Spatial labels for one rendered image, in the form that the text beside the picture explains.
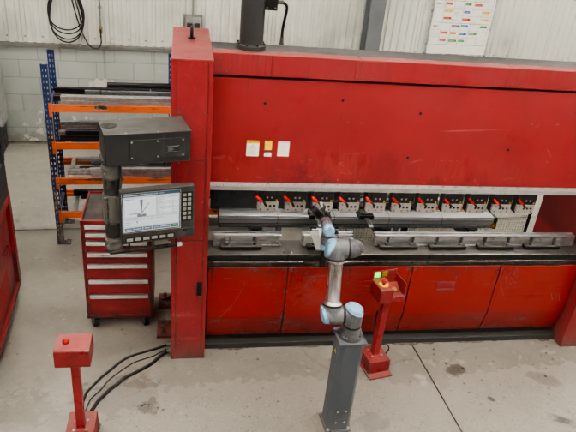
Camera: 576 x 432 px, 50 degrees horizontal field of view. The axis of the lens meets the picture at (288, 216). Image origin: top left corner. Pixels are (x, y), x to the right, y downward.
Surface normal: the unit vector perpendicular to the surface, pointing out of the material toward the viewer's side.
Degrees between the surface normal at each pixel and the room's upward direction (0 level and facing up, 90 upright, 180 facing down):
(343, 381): 90
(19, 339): 0
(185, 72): 90
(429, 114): 90
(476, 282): 90
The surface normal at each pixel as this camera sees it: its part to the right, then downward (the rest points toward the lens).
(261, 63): 0.14, 0.48
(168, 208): 0.38, 0.47
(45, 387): 0.09, -0.88
